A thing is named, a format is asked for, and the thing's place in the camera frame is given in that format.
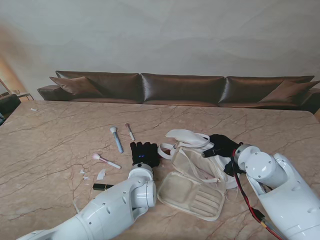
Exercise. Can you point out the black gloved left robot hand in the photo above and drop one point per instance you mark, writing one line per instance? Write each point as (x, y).
(145, 152)

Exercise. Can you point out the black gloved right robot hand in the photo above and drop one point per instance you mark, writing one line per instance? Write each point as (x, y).
(223, 147)

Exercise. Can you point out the black lipstick tube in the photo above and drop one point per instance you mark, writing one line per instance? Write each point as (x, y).
(101, 186)

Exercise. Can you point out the cream white cosmetics bag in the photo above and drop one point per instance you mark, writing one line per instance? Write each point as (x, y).
(190, 197)

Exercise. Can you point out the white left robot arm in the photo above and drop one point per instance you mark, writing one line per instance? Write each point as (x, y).
(112, 207)

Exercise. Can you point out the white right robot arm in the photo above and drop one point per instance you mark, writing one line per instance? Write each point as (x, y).
(282, 190)

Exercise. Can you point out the large white paper shard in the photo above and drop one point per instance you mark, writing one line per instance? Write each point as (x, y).
(101, 174)

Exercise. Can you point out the brown leather sofa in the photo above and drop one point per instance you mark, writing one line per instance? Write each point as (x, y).
(182, 87)

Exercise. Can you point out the brown sofa cushion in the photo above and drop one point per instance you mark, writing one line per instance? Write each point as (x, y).
(75, 86)
(290, 91)

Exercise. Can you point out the small wooden side table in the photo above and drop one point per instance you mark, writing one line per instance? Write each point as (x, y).
(25, 95)

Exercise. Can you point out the dark armchair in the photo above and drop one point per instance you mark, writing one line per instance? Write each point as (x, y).
(8, 102)

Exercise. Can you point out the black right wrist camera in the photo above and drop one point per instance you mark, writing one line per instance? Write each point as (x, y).
(231, 168)

